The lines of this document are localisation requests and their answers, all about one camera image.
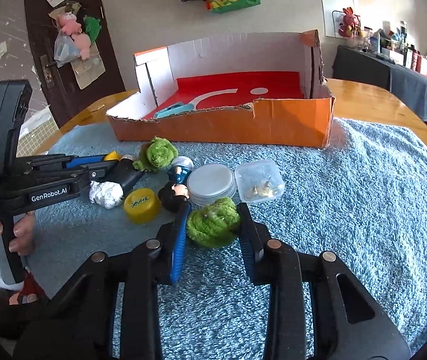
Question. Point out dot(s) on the green fuzzy ball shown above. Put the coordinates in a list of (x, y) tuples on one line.
[(215, 225), (155, 155)]

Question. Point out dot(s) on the round white plastic container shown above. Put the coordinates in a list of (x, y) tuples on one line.
[(209, 182)]

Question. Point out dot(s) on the pink plush pig toys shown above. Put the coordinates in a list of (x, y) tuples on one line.
[(69, 26)]

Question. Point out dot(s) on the yellow bottle cap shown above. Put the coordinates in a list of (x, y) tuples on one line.
[(142, 206)]

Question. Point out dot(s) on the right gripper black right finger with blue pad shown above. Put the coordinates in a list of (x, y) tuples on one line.
[(348, 322)]

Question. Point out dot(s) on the red plush toy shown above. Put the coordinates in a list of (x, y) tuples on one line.
[(350, 24)]

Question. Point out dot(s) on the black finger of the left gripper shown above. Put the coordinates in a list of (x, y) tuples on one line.
[(95, 171)]

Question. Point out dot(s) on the yellow small toy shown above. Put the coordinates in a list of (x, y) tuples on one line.
[(112, 156)]

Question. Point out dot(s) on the blue terry towel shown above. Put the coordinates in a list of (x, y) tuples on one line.
[(363, 197)]

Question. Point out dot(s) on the clear plastic bag on door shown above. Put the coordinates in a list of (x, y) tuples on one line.
[(65, 50)]

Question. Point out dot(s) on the side table with blue cloth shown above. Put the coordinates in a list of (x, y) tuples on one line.
[(407, 85)]

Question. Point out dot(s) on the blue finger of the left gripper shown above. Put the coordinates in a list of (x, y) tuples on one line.
[(78, 161)]

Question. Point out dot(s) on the small doll figure black hair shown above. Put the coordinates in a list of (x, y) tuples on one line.
[(175, 192)]

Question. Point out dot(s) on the green plush on door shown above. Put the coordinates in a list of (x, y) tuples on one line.
[(92, 27)]

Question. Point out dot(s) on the white figure piece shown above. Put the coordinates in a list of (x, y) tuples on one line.
[(106, 194)]

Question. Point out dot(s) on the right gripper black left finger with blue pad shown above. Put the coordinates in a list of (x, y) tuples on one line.
[(77, 323)]

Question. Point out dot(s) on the clear square plastic box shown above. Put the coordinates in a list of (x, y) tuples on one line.
[(259, 181)]

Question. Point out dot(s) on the dark wooden door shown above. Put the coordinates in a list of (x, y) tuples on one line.
[(78, 84)]

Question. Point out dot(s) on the orange cardboard box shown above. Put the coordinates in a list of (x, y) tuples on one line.
[(247, 88)]

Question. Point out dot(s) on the black gripper handle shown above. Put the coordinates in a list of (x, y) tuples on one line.
[(14, 102)]

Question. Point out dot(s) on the teal thread snips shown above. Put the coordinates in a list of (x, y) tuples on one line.
[(175, 109)]

